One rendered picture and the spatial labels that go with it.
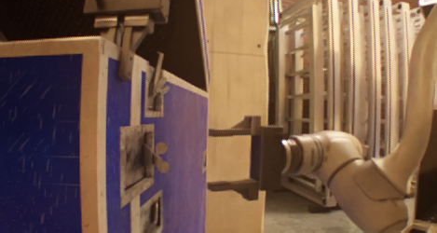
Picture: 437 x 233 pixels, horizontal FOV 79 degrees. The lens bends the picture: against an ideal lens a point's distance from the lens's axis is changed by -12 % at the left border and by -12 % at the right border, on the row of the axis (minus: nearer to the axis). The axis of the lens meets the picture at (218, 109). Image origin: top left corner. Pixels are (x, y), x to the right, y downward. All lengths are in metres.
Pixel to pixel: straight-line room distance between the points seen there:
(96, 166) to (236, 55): 1.47
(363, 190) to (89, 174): 0.49
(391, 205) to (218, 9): 1.49
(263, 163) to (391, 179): 0.25
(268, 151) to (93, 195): 0.35
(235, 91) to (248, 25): 0.41
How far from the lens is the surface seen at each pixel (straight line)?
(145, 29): 0.48
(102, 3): 0.51
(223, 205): 1.83
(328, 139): 0.70
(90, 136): 0.41
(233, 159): 1.78
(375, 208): 0.63
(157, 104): 0.68
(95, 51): 0.41
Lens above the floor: 0.86
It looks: 1 degrees up
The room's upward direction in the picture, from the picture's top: 1 degrees clockwise
